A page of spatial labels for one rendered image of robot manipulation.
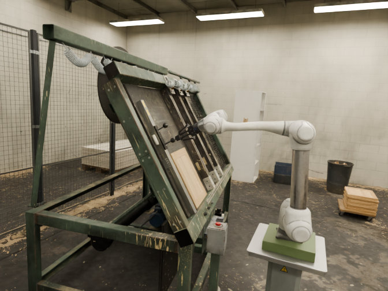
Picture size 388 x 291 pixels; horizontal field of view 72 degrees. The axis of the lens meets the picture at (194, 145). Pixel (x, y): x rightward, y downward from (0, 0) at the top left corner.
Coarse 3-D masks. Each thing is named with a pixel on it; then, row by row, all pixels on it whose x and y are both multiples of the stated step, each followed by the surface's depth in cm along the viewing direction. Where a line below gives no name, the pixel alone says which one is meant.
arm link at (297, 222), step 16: (304, 128) 156; (304, 144) 160; (304, 160) 163; (304, 176) 165; (304, 192) 166; (288, 208) 172; (304, 208) 168; (288, 224) 168; (304, 224) 163; (304, 240) 163
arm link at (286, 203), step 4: (284, 200) 193; (288, 200) 190; (284, 204) 190; (288, 204) 187; (280, 208) 194; (284, 208) 188; (280, 212) 193; (284, 212) 185; (280, 216) 193; (280, 220) 191; (280, 224) 193; (280, 228) 193
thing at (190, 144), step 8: (168, 88) 259; (176, 88) 260; (168, 96) 260; (168, 104) 261; (176, 112) 260; (176, 120) 261; (192, 144) 260; (192, 152) 261; (200, 160) 260; (200, 168) 261; (208, 176) 260; (208, 184) 261
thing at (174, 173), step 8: (144, 112) 202; (152, 120) 206; (152, 128) 202; (160, 144) 202; (168, 152) 206; (168, 160) 202; (168, 168) 203; (176, 176) 202; (176, 184) 203; (184, 192) 203; (184, 200) 203; (192, 208) 203
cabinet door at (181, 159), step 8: (176, 152) 227; (184, 152) 244; (176, 160) 220; (184, 160) 237; (176, 168) 215; (184, 168) 229; (192, 168) 246; (184, 176) 220; (192, 176) 238; (184, 184) 215; (192, 184) 230; (200, 184) 246; (192, 192) 222; (200, 192) 238; (192, 200) 215; (200, 200) 229
